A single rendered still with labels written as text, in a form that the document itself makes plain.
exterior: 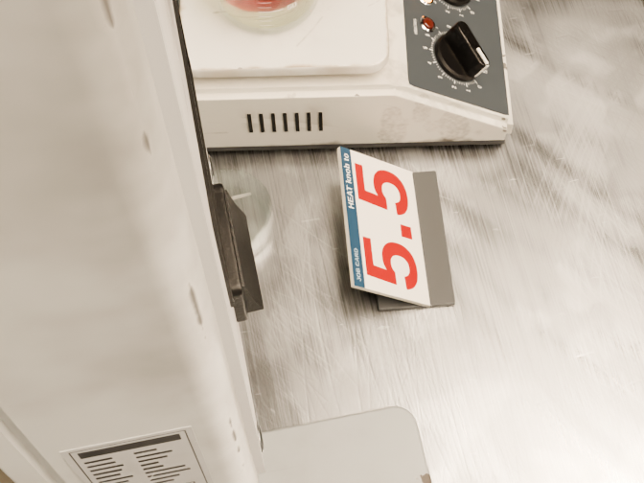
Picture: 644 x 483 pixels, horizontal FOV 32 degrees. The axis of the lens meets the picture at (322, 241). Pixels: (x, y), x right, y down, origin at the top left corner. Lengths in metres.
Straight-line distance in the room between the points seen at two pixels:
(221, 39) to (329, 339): 0.18
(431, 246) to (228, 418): 0.52
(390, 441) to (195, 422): 0.47
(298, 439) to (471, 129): 0.21
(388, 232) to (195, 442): 0.50
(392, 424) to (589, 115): 0.24
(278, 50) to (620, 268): 0.24
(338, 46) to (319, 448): 0.22
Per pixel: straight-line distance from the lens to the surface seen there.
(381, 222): 0.66
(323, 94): 0.65
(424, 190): 0.69
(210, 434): 0.16
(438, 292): 0.66
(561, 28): 0.78
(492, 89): 0.70
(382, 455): 0.62
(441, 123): 0.68
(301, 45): 0.65
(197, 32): 0.66
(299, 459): 0.62
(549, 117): 0.73
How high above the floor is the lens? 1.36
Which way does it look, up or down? 63 degrees down
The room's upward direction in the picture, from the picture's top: 2 degrees counter-clockwise
